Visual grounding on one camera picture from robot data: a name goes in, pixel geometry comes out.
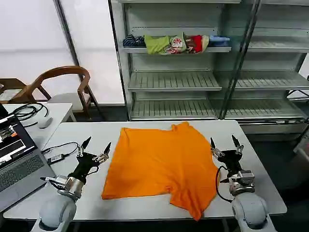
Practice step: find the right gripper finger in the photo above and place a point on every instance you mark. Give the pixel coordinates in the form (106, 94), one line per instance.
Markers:
(213, 146)
(236, 142)

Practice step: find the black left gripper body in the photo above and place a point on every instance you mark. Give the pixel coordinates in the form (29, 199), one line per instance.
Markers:
(85, 164)

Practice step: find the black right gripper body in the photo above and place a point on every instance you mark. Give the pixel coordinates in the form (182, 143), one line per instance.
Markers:
(230, 160)

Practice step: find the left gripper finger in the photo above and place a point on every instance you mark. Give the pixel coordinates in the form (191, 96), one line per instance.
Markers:
(106, 149)
(85, 145)

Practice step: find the orange t-shirt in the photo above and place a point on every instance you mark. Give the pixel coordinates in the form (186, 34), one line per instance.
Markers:
(159, 164)

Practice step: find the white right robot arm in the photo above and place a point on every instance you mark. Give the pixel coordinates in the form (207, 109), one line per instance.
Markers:
(251, 210)

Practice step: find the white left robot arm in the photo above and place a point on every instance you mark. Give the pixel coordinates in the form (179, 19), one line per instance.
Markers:
(56, 210)

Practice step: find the white computer mouse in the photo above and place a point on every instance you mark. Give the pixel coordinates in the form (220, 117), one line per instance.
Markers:
(45, 122)

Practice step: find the brown wooden armchair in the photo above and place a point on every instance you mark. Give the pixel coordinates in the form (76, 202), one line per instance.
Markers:
(83, 79)

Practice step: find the grey laptop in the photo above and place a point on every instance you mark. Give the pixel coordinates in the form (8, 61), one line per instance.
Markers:
(19, 169)

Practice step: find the grey metal stand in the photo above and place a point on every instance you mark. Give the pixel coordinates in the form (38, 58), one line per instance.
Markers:
(303, 149)

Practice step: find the empty grey metal shelf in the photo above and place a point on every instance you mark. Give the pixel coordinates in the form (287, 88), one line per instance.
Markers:
(270, 82)

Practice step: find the grey shelf with clothes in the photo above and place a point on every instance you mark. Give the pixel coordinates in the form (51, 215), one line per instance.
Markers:
(173, 82)

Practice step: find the brown wooden chair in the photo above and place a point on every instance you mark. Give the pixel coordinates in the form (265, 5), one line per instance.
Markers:
(13, 83)

